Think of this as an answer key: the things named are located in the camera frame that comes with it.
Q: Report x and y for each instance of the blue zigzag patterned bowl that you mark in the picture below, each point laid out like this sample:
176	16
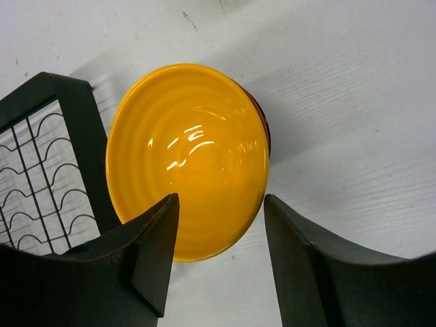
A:
262	117

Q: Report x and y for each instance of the yellow ribbed bowl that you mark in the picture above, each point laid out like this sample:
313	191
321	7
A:
190	130

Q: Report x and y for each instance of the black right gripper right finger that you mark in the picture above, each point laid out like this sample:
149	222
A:
322	279

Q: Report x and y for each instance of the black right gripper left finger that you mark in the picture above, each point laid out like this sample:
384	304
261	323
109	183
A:
118	279

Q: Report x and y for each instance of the black wire dish rack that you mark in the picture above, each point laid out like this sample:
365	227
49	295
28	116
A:
53	184

